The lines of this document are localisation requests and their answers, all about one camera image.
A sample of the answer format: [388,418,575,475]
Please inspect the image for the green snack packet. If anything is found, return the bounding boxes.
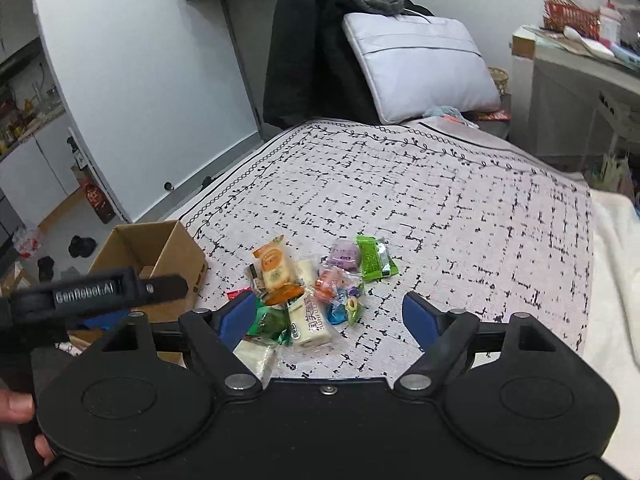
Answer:
[356,235,399,283]

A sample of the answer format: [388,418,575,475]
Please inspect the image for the pink sausage snack pack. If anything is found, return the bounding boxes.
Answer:
[314,266,352,304]

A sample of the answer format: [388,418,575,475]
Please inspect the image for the person's left hand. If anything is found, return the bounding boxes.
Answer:
[0,390,54,465]

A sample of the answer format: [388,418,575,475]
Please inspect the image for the red candy bar wrapper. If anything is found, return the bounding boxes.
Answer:
[226,287,253,301]

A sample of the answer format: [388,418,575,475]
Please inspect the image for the green leaf snack pack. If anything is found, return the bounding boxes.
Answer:
[246,306,292,346]

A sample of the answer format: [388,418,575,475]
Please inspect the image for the small brown clear snack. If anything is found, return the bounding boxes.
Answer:
[246,263,268,297]

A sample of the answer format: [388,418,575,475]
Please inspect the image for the black shoe on floor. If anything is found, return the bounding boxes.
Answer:
[68,235,98,258]

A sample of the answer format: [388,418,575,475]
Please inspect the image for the orange cracker snack pack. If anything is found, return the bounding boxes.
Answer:
[253,235,304,307]

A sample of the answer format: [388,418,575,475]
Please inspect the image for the white wrapped snack bar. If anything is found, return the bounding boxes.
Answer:
[288,292,333,348]

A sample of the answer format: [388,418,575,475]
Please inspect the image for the brown cardboard box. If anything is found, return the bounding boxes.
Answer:
[89,220,207,323]

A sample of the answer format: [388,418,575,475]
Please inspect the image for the blue candy wrapper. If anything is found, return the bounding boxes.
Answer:
[326,287,362,326]

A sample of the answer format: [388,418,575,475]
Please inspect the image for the patterned white bed cover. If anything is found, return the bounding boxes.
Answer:
[175,118,593,379]

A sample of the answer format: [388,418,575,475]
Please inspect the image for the purple round snack pack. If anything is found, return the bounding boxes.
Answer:
[328,240,361,271]

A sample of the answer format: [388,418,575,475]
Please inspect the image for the dark soy sauce bottle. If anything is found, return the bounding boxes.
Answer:
[80,169,116,224]

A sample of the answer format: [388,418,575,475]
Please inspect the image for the white kitchen cabinet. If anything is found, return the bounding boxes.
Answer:
[1,112,80,226]

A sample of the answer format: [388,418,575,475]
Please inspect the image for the white fleece blanket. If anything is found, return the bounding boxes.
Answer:
[584,190,640,479]

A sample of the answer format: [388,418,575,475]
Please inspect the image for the white desk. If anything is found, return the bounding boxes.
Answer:
[509,26,639,174]

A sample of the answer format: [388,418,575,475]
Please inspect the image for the white pillow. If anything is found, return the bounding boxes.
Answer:
[343,13,501,125]

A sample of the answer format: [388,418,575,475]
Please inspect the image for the black jacket on chair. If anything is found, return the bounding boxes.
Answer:
[262,0,381,129]

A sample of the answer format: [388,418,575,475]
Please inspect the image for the grey door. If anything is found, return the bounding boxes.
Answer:
[221,0,280,141]

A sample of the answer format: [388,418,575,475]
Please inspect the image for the red plastic basket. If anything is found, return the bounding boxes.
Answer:
[542,0,600,40]

